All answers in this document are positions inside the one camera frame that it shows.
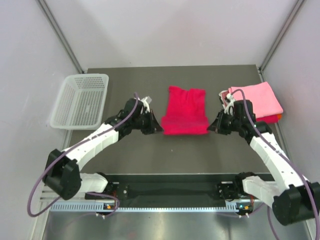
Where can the grey slotted cable duct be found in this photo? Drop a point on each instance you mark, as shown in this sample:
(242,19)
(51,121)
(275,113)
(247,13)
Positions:
(103,207)

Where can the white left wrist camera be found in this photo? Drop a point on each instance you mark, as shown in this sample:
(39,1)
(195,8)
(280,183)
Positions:
(146,104)

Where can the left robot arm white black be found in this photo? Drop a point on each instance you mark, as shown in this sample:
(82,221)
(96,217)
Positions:
(63,169)

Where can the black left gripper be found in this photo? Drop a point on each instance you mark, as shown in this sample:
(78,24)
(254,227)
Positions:
(153,126)

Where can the crimson red t shirt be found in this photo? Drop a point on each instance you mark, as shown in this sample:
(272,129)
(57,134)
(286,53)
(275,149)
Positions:
(185,113)

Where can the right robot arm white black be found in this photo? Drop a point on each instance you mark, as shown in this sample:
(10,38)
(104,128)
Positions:
(292,198)

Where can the white perforated plastic basket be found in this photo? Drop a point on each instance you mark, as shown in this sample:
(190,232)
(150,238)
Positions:
(80,102)

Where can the light pink folded t shirt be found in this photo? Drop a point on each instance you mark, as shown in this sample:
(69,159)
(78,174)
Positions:
(262,97)

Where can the aluminium frame post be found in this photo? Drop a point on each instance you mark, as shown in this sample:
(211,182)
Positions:
(298,5)
(45,8)

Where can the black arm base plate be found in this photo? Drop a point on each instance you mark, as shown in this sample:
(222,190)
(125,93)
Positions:
(215,185)

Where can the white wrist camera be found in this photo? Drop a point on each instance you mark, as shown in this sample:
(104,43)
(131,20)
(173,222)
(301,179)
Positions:
(229,108)
(146,104)

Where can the left aluminium frame post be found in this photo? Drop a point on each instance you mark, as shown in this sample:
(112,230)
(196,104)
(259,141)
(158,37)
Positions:
(45,8)

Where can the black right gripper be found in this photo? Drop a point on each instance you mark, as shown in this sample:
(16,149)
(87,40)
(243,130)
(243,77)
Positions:
(217,125)

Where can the right aluminium frame post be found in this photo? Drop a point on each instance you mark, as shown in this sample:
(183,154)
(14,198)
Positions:
(298,5)

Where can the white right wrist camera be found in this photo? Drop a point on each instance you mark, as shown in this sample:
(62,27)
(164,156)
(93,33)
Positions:
(229,108)

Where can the red folded t shirt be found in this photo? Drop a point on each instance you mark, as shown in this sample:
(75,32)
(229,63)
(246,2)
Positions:
(271,119)

